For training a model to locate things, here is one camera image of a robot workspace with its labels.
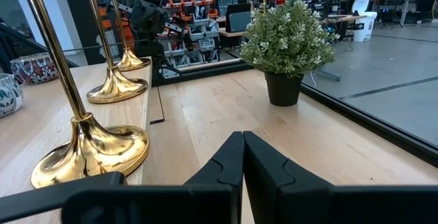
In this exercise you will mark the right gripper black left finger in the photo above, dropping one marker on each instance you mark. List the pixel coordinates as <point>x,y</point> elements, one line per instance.
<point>205,203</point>

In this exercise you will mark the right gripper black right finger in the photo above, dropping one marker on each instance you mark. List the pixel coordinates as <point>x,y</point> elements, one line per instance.
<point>308,207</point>

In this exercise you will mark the tall gold candlestick holder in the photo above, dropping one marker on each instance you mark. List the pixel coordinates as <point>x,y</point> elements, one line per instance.
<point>92,152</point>

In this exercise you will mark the medium gold candlestick holder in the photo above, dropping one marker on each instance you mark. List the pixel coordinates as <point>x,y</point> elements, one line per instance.
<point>116,87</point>

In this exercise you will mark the short gold candlestick holder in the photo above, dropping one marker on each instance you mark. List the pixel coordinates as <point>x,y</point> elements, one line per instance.
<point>130,61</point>

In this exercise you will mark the wooden riser shelf black legs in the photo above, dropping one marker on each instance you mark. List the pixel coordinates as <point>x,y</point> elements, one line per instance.
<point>44,121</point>

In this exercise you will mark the yellow candle dark floral tin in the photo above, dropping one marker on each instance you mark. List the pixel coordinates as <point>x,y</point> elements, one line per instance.
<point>34,69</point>

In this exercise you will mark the pale green candle teal tin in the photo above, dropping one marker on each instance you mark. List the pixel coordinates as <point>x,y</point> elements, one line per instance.
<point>9,95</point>

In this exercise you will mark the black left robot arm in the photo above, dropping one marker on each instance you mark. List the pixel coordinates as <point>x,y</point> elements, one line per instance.
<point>147,18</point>

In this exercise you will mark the grey metal cart base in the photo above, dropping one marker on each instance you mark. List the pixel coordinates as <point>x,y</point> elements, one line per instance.
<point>326,75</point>

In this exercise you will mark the grey storage bins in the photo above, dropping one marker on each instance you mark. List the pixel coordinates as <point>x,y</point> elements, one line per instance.
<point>205,42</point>

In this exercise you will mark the potted green plant black pot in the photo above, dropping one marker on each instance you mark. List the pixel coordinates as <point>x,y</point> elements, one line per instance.
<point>285,42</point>

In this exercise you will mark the black desktop monitor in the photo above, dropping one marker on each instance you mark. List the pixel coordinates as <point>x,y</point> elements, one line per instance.
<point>238,20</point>

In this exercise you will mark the white trash bin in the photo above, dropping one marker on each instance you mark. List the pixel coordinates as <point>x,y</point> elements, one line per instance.
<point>363,20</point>

